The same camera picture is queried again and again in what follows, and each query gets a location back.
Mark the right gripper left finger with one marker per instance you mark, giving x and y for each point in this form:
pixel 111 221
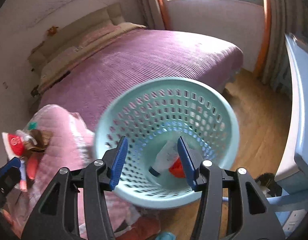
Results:
pixel 55 215

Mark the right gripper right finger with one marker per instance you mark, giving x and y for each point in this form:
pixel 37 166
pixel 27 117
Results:
pixel 250 215

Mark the brown cardboard piece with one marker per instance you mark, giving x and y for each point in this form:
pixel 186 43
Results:
pixel 39 140

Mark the colourful snack packet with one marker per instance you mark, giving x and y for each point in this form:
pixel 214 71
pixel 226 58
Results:
pixel 15 144

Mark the red plastic bag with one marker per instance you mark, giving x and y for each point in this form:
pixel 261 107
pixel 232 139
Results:
pixel 177 170

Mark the green small packet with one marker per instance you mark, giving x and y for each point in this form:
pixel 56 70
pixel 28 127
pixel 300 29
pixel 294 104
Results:
pixel 32 125

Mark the mint green laundry basket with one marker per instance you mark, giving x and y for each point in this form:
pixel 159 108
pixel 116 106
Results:
pixel 152 116

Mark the pink quilted blanket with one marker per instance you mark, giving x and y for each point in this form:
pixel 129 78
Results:
pixel 71 146

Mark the purple bedspread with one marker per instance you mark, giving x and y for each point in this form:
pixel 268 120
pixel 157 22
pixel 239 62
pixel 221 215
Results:
pixel 136 57

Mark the yellow folded blanket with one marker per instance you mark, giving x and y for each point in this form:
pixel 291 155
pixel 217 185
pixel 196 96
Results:
pixel 89 50

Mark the orange plush toy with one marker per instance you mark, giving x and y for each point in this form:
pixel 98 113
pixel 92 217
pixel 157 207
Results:
pixel 52 31

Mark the pink pillow right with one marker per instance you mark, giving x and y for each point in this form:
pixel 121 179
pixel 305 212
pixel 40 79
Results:
pixel 96 34

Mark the beige padded headboard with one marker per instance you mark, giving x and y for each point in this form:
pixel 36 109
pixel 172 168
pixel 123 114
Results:
pixel 71 34

